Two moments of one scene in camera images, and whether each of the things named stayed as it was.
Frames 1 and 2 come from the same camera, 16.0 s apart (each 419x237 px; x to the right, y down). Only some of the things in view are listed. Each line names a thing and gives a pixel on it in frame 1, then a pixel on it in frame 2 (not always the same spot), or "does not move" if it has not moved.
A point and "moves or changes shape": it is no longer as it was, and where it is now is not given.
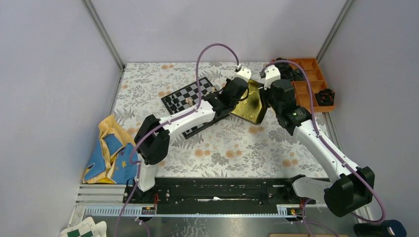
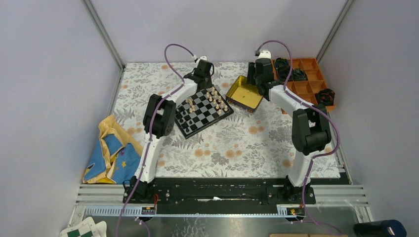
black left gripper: x=225 y=83 → x=206 y=84
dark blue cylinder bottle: x=388 y=228 does not move
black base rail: x=217 y=196 does not move
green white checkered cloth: x=87 y=228 does not move
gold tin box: x=253 y=109 moves or changes shape
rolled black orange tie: x=325 y=97 does not move
